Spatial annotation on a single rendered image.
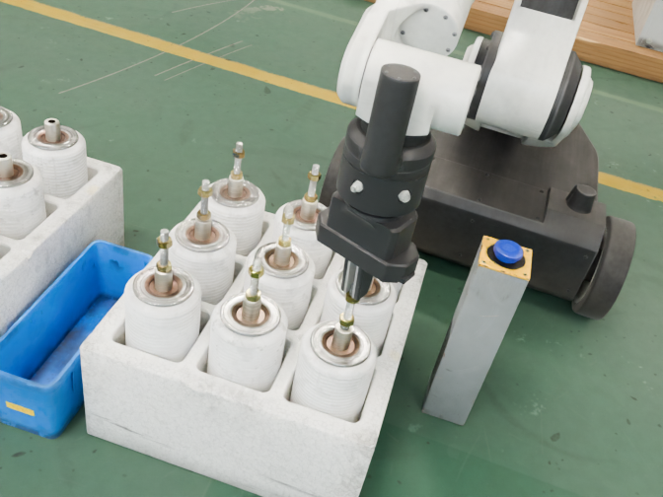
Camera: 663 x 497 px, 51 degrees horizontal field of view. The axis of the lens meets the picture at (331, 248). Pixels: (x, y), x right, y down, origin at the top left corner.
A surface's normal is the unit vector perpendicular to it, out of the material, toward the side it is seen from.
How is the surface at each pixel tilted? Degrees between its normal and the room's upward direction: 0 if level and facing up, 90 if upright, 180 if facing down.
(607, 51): 90
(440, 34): 108
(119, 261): 88
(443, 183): 0
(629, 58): 90
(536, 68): 46
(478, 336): 90
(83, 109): 0
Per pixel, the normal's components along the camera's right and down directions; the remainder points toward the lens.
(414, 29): -0.32, 0.77
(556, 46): -0.11, -0.14
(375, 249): -0.62, 0.41
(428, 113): -0.29, 0.56
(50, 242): 0.95, 0.29
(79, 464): 0.16, -0.77
